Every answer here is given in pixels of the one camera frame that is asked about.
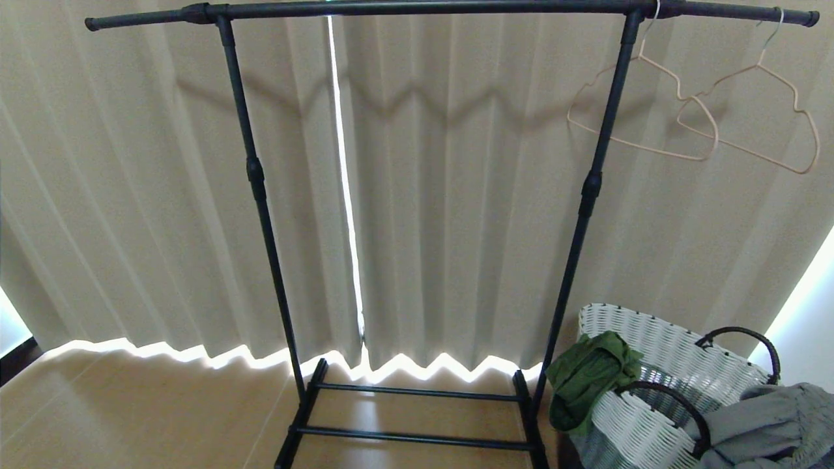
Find pale grey shorts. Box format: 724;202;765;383
697;383;834;469

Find pink clothes hanger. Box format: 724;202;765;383
567;0;719;162
676;7;820;175

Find black clothes rack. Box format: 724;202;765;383
85;0;820;469

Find white laundry basket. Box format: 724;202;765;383
577;303;783;469

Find beige curtain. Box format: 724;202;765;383
0;0;834;385

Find green garment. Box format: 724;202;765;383
546;331;646;436

